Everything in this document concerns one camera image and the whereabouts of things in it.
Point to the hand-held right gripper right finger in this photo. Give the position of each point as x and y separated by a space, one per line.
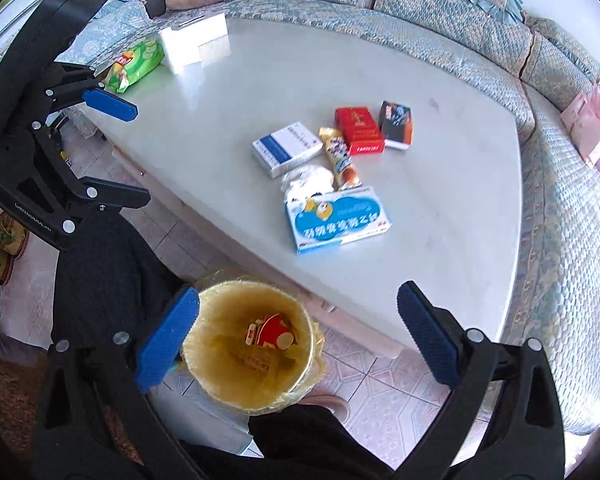
425 335

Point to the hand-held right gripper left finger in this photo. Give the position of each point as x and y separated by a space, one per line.
167 340

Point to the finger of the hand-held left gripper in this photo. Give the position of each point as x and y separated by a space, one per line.
120 196
110 103

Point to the yellow lined trash bin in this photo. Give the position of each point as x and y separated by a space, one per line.
215 360

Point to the large blue white medicine box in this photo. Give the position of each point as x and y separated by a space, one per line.
337 222

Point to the small blue white medicine box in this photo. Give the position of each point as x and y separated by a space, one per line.
285 149

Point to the white tissue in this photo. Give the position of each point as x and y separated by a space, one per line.
310 180

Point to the yellow snack wrapper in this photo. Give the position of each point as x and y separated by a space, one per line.
337 155

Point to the dark cigarette box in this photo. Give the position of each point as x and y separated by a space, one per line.
395 122

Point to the red box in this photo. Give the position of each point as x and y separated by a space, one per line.
357 127

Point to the green snack packet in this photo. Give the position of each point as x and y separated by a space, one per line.
132 65

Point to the person's black pants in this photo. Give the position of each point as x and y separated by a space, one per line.
105 270

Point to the red white packaging scrap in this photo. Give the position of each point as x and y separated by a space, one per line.
272 332

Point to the pink slipper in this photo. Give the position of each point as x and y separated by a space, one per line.
332 405

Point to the brown fuzzy jacket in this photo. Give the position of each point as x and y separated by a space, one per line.
10 395

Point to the pink gift bag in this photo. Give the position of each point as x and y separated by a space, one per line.
587 127

